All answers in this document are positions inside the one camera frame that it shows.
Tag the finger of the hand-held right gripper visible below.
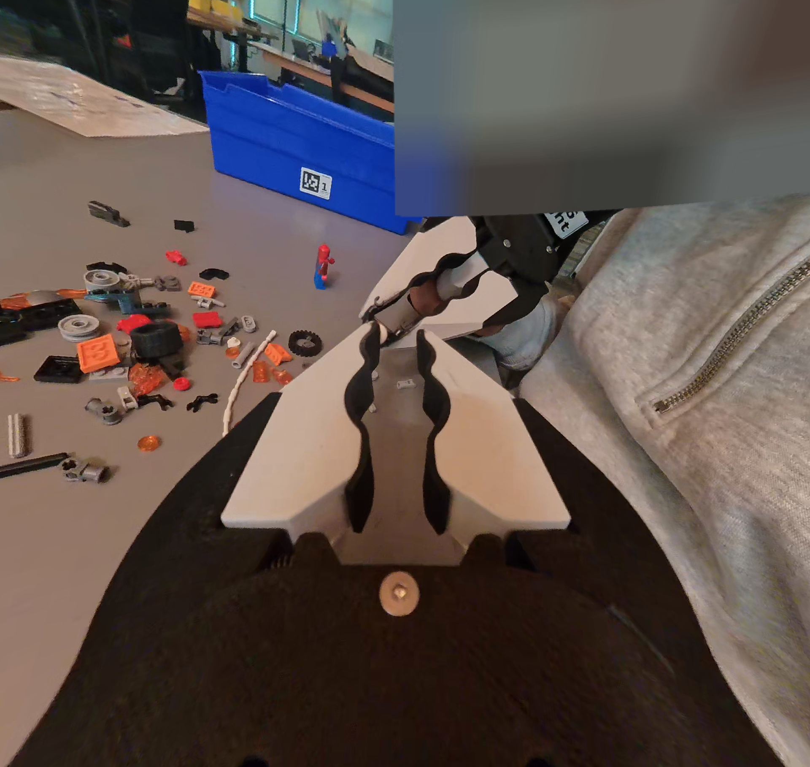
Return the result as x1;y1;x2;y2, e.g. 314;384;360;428
389;267;526;342
358;215;489;325

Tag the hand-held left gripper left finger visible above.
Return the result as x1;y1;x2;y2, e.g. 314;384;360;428
220;320;382;564

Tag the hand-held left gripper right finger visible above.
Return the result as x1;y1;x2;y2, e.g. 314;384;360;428
414;329;572;564

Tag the orange large lego plate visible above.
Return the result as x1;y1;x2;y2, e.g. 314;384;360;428
76;333;121;375

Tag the black square lego plate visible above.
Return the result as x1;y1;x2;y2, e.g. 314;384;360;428
33;355;84;384
19;301;83;331

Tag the black lego axle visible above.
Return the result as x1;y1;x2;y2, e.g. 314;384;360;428
0;453;69;480

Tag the black wide rubber tire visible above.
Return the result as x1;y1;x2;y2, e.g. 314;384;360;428
130;320;185;360

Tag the blue plastic bin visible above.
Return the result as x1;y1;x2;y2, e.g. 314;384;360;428
199;70;425;236

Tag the wooden workbench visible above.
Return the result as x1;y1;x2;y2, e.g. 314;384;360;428
186;10;279;71
253;39;394;116

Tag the grey zip hoodie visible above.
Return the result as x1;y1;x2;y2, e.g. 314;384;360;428
519;194;810;767

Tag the transparent orange wide flame piece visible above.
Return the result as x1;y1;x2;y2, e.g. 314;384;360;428
0;287;89;312

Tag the white instruction booklet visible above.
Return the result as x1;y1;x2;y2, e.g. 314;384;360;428
0;54;211;139

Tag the black metal shelf rack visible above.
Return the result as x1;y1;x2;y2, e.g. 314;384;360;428
0;0;191;103

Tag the white lego bone chain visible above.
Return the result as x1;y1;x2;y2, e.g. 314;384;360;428
221;329;279;436

